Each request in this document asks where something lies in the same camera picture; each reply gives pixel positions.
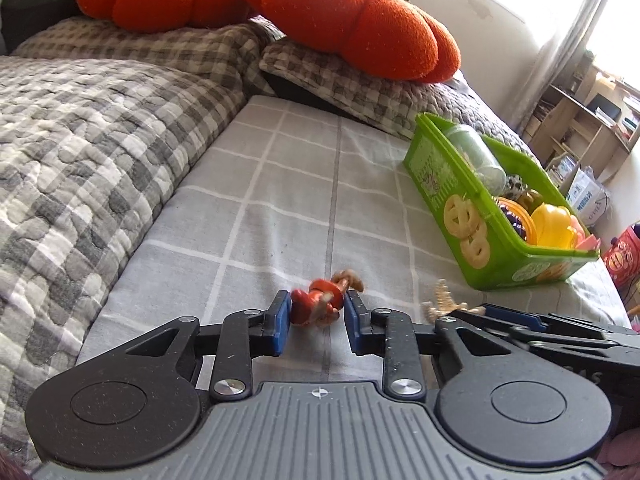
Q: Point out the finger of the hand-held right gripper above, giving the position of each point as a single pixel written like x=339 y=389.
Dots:
x=480 y=322
x=510 y=316

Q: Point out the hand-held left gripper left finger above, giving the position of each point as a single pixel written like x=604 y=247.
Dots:
x=280 y=322

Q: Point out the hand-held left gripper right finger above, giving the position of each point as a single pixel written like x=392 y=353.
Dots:
x=352 y=327

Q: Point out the red brown toy figure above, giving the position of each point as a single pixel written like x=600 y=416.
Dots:
x=315 y=305

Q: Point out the beige starfish toy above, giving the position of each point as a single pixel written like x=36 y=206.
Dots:
x=445 y=304

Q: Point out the yellow plastic toy pot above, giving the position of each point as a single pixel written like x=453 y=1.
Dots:
x=550 y=222

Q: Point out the pink pig toy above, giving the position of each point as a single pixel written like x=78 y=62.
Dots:
x=578 y=232

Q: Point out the yellow toy plate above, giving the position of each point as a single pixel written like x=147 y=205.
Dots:
x=505 y=207

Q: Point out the pink rectangular block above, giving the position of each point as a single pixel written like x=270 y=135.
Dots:
x=591 y=243

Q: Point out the tan translucent toy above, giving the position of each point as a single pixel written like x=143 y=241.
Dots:
x=530 y=198

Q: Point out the black white small toy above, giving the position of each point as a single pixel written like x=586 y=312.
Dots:
x=513 y=183

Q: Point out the green plastic box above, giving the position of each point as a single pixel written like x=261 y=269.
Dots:
x=435 y=170

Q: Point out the clear cotton swab jar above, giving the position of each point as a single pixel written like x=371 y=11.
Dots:
x=475 y=152

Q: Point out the person's right hand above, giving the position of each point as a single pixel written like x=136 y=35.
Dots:
x=622 y=452

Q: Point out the red printed bag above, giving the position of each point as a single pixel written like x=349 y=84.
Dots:
x=622 y=260

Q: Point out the grey grid sheet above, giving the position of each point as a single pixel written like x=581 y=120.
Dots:
x=280 y=200

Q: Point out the white paper bag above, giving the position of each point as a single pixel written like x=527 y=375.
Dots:
x=587 y=195

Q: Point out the grey wavy quilt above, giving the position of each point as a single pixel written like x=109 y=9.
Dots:
x=480 y=115

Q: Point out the wooden shelf desk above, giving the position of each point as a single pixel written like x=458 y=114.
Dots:
x=590 y=120

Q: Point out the grey checked pillow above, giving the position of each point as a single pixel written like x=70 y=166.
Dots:
x=350 y=90

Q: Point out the grey checked blanket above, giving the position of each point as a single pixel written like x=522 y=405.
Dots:
x=90 y=160

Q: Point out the beige curtain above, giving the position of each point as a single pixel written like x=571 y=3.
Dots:
x=565 y=35

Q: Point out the large orange pumpkin cushion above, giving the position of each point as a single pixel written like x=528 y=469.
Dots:
x=360 y=20

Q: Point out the grey sofa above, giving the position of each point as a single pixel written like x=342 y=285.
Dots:
x=30 y=5

